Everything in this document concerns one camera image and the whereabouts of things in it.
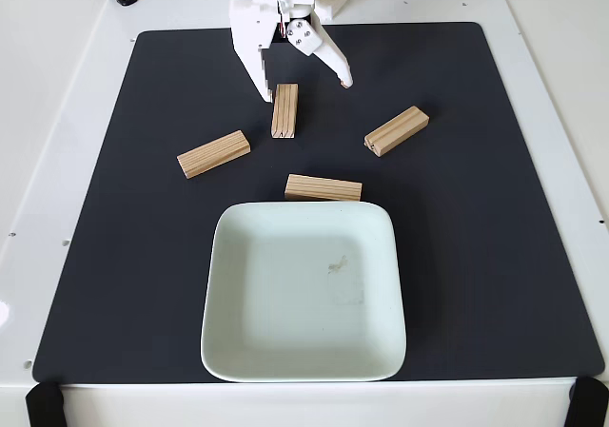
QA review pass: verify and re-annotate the striped grain wooden block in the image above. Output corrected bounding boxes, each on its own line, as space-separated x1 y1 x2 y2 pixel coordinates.
284 173 363 204

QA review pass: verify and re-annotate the black rubber mat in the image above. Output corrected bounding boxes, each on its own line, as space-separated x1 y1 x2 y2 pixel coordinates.
31 21 606 384

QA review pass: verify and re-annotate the four-groove wooden block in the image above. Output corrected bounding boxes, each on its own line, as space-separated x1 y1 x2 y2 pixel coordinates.
270 83 300 141

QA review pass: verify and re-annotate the wrist servo cable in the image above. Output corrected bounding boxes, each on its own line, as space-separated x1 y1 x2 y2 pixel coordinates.
259 0 292 39

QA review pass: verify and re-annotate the pale green square plate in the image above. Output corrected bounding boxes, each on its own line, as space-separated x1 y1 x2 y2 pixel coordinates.
199 201 408 383

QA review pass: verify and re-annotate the single-groove wooden block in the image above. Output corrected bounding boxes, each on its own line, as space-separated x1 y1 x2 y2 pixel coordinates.
363 106 431 158

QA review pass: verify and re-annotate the plain wooden block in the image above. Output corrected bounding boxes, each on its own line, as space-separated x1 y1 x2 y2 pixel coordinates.
176 129 252 180

